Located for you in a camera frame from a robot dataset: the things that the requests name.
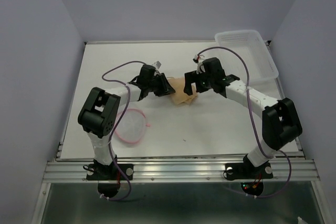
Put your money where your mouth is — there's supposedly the white perforated plastic basket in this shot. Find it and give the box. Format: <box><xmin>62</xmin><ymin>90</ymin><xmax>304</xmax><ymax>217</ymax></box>
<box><xmin>212</xmin><ymin>30</ymin><xmax>279</xmax><ymax>84</ymax></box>

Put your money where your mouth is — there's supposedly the beige bra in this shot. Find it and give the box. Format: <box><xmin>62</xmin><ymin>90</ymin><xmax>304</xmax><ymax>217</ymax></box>
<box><xmin>167</xmin><ymin>77</ymin><xmax>198</xmax><ymax>105</ymax></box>

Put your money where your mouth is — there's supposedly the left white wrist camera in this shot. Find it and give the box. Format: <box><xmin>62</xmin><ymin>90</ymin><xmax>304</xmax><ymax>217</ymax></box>
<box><xmin>152</xmin><ymin>61</ymin><xmax>161</xmax><ymax>69</ymax></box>

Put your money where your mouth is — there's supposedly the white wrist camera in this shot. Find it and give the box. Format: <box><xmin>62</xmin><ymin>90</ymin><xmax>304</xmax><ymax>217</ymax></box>
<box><xmin>193</xmin><ymin>55</ymin><xmax>206</xmax><ymax>74</ymax></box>
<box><xmin>152</xmin><ymin>61</ymin><xmax>161</xmax><ymax>69</ymax></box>

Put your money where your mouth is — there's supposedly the white mesh pink-trimmed laundry bag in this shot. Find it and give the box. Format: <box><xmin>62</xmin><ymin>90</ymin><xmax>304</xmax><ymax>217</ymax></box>
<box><xmin>113</xmin><ymin>108</ymin><xmax>150</xmax><ymax>144</ymax></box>

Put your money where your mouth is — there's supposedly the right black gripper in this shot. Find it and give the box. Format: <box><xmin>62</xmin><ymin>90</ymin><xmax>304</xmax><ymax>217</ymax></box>
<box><xmin>182</xmin><ymin>69</ymin><xmax>214</xmax><ymax>96</ymax></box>

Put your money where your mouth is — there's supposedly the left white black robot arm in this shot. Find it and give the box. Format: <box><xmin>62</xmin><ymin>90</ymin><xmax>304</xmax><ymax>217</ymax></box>
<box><xmin>78</xmin><ymin>64</ymin><xmax>175</xmax><ymax>179</ymax></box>

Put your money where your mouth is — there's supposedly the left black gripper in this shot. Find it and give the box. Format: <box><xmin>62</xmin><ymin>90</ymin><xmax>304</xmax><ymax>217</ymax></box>
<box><xmin>147</xmin><ymin>73</ymin><xmax>175</xmax><ymax>97</ymax></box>

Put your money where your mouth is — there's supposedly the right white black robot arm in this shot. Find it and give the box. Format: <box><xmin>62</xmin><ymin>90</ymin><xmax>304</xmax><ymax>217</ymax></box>
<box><xmin>184</xmin><ymin>58</ymin><xmax>302</xmax><ymax>177</ymax></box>

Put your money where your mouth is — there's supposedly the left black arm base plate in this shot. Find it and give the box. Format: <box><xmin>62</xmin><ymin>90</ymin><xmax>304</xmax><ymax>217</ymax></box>
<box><xmin>83</xmin><ymin>160</ymin><xmax>125</xmax><ymax>181</ymax></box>

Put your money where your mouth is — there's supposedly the aluminium mounting rail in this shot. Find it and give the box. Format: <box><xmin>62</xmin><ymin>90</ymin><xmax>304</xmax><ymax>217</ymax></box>
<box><xmin>43</xmin><ymin>156</ymin><xmax>320</xmax><ymax>184</ymax></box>

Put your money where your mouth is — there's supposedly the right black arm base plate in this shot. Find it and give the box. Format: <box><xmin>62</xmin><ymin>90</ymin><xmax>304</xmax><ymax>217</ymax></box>
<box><xmin>223</xmin><ymin>155</ymin><xmax>274</xmax><ymax>181</ymax></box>

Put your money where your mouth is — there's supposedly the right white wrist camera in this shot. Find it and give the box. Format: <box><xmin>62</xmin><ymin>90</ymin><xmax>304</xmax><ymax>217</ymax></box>
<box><xmin>193</xmin><ymin>55</ymin><xmax>206</xmax><ymax>74</ymax></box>

